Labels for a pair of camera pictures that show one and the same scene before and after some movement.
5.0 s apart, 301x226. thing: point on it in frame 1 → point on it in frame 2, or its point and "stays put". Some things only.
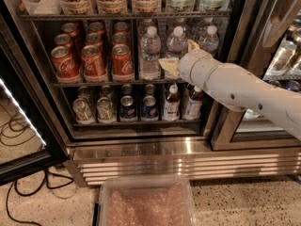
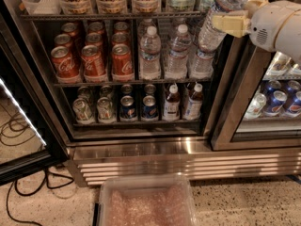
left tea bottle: [172, 104] stays put
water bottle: [150, 53] stays put
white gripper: [187, 66] → [267, 24]
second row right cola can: [119, 38] stays put
